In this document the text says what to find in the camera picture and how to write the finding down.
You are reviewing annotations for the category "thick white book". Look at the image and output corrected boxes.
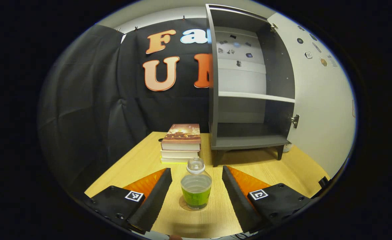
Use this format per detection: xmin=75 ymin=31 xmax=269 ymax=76
xmin=160 ymin=149 xmax=200 ymax=159

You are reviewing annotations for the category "thin yellow book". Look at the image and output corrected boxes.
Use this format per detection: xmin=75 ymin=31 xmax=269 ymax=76
xmin=160 ymin=157 xmax=196 ymax=164

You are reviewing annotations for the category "dark grey cabinet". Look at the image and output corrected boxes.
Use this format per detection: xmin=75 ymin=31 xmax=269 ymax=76
xmin=205 ymin=4 xmax=297 ymax=167

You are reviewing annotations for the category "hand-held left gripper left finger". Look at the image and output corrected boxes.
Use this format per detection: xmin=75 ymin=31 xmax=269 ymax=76
xmin=84 ymin=168 xmax=172 ymax=234

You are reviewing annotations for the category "black backdrop cloth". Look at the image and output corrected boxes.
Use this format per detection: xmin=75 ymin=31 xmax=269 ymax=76
xmin=38 ymin=17 xmax=216 ymax=197

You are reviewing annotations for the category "round clear coaster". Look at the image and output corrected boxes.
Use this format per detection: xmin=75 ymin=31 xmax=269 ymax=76
xmin=179 ymin=195 xmax=213 ymax=211

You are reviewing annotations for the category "beige cabinet door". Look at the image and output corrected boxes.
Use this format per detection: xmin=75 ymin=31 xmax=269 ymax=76
xmin=267 ymin=13 xmax=357 ymax=179

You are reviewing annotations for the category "clear bottle with green label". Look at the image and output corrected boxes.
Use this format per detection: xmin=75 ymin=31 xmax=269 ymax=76
xmin=180 ymin=158 xmax=212 ymax=210

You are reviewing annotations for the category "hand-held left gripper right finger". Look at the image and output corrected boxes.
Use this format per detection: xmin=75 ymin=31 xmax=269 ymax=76
xmin=222 ymin=165 xmax=311 ymax=233

